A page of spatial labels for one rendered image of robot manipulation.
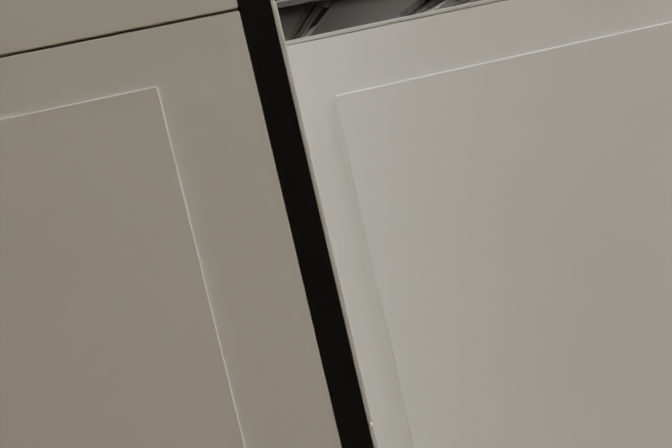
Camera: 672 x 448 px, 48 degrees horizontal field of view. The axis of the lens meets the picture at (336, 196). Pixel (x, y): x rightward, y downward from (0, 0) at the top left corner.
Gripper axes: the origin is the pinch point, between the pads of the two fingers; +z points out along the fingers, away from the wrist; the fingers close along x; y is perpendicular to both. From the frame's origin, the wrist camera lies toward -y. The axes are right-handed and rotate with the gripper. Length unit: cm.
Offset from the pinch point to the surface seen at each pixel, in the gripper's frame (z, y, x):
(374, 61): 12.8, 41.5, 21.8
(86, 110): 14, 73, 20
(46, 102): 13, 75, 18
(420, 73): 14.8, 38.4, 24.7
